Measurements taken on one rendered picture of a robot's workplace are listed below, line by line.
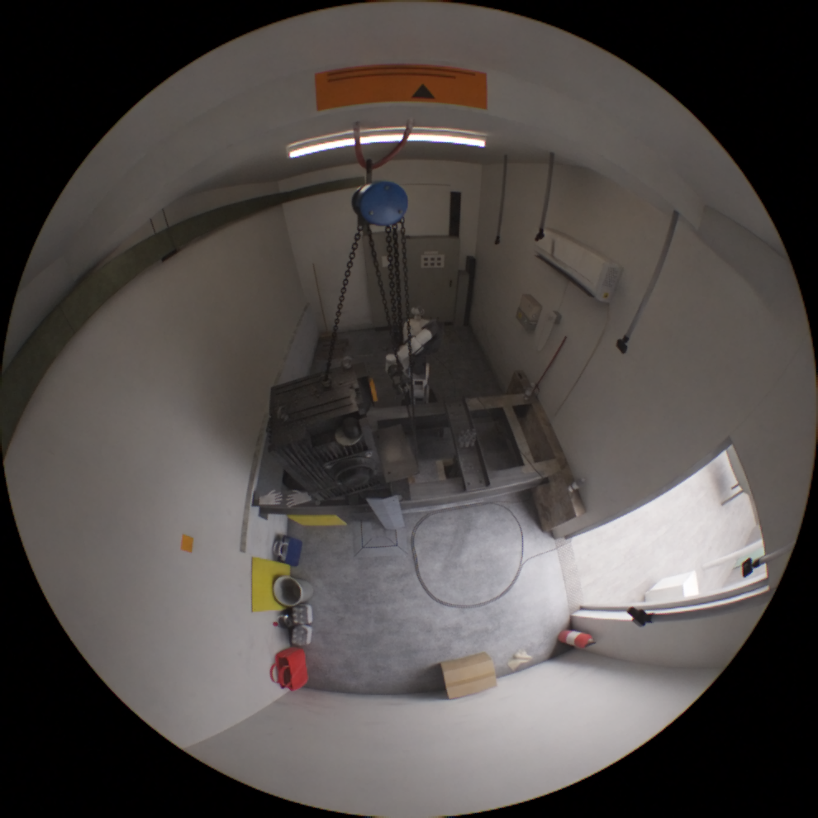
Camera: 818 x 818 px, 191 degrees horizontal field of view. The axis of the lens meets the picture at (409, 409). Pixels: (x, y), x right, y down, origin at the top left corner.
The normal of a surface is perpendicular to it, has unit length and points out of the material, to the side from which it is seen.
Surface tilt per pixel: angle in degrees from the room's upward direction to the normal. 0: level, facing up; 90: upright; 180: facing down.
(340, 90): 90
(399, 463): 0
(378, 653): 0
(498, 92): 90
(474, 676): 0
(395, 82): 90
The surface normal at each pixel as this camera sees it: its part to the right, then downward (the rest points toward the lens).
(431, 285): 0.11, 0.78
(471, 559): -0.03, -0.62
